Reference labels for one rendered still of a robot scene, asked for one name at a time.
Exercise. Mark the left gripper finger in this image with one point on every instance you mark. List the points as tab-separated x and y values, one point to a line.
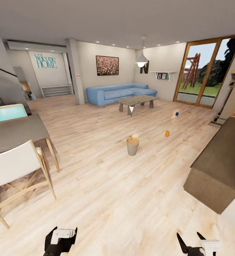
51	233
74	237

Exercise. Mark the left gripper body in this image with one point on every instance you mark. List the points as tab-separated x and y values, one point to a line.
64	245

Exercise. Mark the trash can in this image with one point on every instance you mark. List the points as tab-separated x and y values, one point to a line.
132	145

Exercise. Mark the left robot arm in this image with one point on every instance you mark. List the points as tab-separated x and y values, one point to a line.
59	240

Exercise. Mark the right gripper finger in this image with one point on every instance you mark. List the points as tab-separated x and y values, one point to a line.
200	236
182	244

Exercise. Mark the shelf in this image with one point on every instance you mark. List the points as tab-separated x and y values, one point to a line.
168	76

